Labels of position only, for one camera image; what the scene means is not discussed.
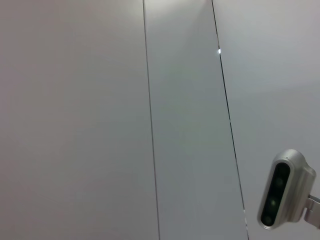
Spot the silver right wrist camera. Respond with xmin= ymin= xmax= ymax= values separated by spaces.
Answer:
xmin=257 ymin=149 xmax=320 ymax=230

